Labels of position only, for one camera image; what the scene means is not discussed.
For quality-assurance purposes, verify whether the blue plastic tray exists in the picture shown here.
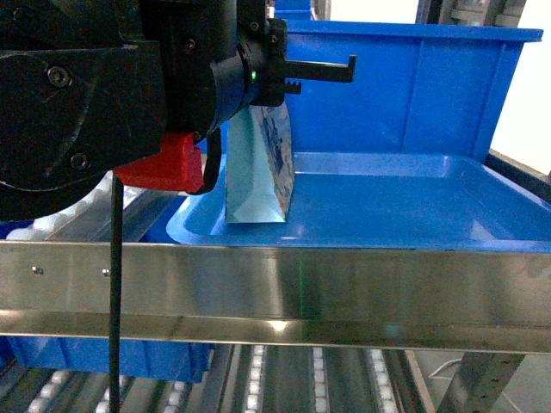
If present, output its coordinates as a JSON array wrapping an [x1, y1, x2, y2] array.
[[166, 152, 550, 253]]

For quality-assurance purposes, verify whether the blue crate under shelf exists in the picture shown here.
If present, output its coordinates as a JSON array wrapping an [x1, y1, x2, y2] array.
[[1, 336, 214, 383]]

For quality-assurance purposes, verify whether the flower gift bag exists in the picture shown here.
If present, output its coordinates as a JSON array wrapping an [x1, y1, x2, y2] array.
[[225, 104, 295, 224]]

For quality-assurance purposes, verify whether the red wrist camera mount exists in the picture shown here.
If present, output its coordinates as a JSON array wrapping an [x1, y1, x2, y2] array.
[[114, 133, 205, 193]]

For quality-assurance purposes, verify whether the large blue plastic crate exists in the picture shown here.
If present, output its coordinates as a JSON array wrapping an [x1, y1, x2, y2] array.
[[286, 20, 543, 160]]

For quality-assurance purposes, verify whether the stainless steel rack frame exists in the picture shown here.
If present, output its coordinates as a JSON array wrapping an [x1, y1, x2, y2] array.
[[0, 148, 551, 413]]

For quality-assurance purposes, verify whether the black cable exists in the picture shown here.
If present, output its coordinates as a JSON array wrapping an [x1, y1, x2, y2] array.
[[108, 174, 124, 413]]

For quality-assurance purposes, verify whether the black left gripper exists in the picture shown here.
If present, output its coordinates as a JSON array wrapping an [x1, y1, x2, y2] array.
[[208, 1, 356, 133]]

